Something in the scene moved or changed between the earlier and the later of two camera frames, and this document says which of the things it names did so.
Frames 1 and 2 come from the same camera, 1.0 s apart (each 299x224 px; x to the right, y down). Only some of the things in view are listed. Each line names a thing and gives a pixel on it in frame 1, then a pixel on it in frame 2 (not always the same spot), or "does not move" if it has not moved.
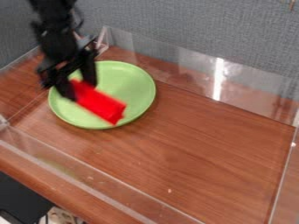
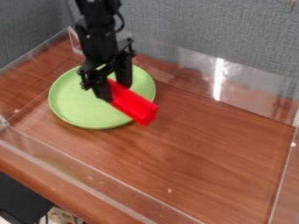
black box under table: x=22 y=206 does not move
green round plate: x=122 y=80 does not move
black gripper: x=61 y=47 -> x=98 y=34
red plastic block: x=98 y=101 -> x=133 y=103
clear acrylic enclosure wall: x=184 y=138 does not move
